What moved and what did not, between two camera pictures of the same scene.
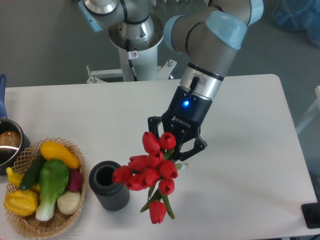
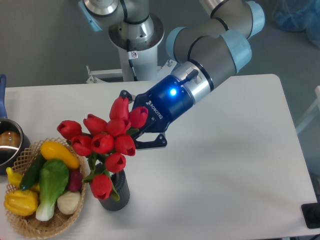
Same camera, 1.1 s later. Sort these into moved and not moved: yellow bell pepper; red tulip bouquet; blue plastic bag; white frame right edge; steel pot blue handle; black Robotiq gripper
Moved: black Robotiq gripper; red tulip bouquet
Not moved: blue plastic bag; steel pot blue handle; yellow bell pepper; white frame right edge
